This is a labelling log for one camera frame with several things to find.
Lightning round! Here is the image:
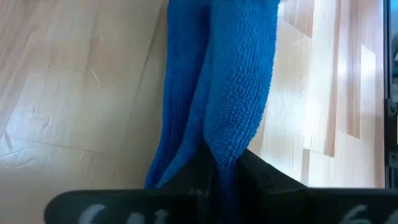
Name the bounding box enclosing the blue microfiber towel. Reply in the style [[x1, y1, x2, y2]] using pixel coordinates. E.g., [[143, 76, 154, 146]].
[[144, 0, 281, 224]]

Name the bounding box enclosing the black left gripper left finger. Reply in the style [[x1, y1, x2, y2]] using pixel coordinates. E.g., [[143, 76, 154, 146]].
[[43, 144, 220, 224]]

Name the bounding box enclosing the black metal table frame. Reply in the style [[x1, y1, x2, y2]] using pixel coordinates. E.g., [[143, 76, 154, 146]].
[[383, 0, 398, 190]]

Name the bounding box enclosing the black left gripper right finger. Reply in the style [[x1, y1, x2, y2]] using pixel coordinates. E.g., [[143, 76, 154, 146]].
[[235, 148, 398, 224]]

